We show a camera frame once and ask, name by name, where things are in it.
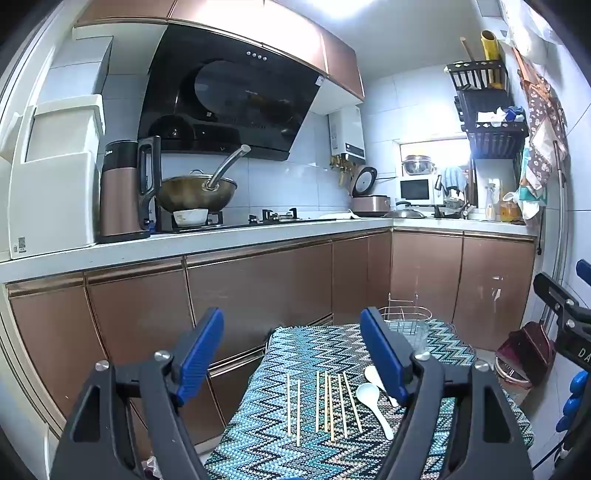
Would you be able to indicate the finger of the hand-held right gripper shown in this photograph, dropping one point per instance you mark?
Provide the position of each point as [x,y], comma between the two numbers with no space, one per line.
[551,288]
[584,268]

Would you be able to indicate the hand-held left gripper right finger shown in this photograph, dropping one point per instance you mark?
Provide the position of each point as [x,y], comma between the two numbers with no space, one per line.
[383,350]

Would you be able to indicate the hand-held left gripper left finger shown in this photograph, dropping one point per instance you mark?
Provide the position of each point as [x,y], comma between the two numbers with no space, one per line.
[203,350]

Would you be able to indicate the white ceramic spoon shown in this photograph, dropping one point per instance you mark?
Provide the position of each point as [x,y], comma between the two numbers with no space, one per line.
[373,374]
[368,392]

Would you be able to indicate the row of wooden chopsticks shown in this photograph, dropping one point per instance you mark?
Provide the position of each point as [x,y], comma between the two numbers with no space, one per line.
[288,406]

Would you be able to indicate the person's right hand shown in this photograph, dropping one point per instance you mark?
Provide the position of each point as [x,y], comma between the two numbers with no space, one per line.
[575,401]

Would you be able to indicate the metal pole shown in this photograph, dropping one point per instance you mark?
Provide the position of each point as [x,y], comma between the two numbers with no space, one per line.
[559,207]

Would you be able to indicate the zigzag patterned tablecloth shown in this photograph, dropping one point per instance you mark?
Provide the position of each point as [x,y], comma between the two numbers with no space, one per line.
[277,369]

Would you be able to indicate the orange jar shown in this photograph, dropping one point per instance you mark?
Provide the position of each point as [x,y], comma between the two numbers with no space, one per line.
[510,210]

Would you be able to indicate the clear spray bottle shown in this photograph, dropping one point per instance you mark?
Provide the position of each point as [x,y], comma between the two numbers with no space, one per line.
[491,205]

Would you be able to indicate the white kitchen countertop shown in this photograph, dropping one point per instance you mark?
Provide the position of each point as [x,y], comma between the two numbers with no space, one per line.
[231,235]

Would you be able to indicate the white bowl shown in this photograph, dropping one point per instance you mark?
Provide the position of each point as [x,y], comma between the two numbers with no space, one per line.
[190,217]

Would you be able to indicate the metal pan lid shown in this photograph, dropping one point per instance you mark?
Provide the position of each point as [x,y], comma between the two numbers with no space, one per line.
[404,212]

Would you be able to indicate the rice cooker with open lid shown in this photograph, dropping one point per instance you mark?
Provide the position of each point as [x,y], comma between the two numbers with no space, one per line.
[369,203]

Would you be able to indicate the blue towel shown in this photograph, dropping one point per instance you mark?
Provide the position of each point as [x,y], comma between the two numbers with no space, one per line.
[452,177]

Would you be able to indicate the black gas stove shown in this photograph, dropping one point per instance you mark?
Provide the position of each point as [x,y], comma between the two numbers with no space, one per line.
[277,218]

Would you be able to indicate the brown patterned apron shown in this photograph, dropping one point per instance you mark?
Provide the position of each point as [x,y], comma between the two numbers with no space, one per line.
[542,120]

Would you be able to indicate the white microwave oven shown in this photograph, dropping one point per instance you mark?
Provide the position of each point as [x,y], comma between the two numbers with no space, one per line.
[418,189]

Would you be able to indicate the copper black electric kettle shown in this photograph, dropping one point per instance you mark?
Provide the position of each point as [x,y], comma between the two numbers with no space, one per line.
[120,203]

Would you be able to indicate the steel pot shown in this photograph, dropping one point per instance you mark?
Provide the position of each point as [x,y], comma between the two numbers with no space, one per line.
[418,165]

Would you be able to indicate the white water heater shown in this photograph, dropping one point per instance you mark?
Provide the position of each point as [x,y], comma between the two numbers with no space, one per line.
[346,134]

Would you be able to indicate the white plastic storage bin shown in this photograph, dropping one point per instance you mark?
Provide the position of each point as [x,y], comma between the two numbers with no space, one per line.
[55,184]

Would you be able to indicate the yellow foil roll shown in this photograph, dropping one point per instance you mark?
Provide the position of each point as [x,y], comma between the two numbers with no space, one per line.
[491,50]

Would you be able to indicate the white plastic bag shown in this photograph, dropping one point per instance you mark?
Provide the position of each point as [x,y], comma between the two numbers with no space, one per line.
[535,32]

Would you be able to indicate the black range hood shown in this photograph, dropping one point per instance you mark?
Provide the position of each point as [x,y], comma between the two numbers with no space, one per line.
[231,92]

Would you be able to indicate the white box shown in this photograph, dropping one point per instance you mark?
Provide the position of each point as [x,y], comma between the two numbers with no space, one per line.
[83,64]

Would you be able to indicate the brown upper cabinets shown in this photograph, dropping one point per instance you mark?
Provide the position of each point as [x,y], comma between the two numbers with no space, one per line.
[295,37]

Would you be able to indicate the black wall rack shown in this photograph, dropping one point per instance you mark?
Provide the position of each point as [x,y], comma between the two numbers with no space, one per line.
[494,138]

